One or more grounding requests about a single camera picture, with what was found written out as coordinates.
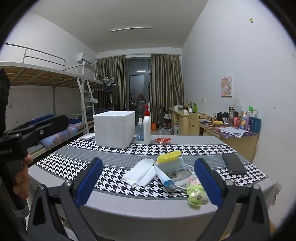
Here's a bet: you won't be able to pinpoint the right brown curtain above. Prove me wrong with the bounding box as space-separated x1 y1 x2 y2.
150 54 184 123

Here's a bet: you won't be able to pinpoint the green pink plush packet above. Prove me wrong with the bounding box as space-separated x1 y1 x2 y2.
186 177 208 208

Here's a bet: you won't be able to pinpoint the printed papers on desk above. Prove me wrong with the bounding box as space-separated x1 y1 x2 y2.
218 127 250 138

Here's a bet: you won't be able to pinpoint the person's left hand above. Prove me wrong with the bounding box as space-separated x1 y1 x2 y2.
13 155 32 199

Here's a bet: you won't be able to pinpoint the ceiling tube light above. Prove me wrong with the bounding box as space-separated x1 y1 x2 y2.
110 26 152 33

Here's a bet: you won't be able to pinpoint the houndstooth table cloth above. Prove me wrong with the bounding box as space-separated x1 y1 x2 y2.
37 139 267 200

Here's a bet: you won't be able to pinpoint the orange bag on floor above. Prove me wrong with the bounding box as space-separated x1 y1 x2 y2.
151 123 158 131

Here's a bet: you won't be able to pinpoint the wooden smiley chair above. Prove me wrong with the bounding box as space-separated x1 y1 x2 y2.
188 113 200 136

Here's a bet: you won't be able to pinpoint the brown curtain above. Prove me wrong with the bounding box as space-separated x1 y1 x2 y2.
150 54 184 123
96 55 126 110

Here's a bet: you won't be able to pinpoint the glass balcony door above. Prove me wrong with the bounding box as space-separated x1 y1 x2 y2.
126 56 151 115

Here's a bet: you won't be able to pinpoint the anime girl poster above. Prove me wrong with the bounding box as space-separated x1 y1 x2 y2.
220 75 233 97

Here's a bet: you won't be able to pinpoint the white styrofoam box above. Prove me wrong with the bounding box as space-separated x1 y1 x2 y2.
93 111 135 149

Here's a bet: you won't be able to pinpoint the grey sock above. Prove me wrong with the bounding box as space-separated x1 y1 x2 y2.
168 170 192 185

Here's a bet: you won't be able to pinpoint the yellow bristly sponge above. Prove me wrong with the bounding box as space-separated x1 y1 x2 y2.
156 151 181 164

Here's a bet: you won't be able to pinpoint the white air conditioner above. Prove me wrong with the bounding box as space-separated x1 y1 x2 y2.
77 52 93 66

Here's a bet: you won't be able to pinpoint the left brown curtain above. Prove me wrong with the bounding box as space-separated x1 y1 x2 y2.
96 55 126 110

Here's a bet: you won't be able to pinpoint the white metal bunk bed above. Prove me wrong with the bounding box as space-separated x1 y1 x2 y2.
1 43 109 159

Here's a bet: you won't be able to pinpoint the white lotion pump bottle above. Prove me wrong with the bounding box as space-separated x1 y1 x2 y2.
142 105 151 145

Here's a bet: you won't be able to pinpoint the dark blue bottle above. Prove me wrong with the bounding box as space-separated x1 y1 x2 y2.
247 117 261 133

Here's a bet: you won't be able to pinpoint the blue plaid quilt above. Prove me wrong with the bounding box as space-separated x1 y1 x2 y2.
40 122 84 150

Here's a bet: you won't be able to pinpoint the blue spray bottle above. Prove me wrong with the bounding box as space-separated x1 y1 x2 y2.
137 118 144 141

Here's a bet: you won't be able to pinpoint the light blue face mask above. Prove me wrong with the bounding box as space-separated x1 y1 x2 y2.
154 157 196 191

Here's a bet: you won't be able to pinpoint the white paper towel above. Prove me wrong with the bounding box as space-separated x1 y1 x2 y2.
121 158 156 187

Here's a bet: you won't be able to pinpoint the light wooden desk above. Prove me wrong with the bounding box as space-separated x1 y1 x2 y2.
169 108 259 161

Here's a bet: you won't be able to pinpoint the red snack packet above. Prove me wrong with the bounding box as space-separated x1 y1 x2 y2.
154 137 171 145

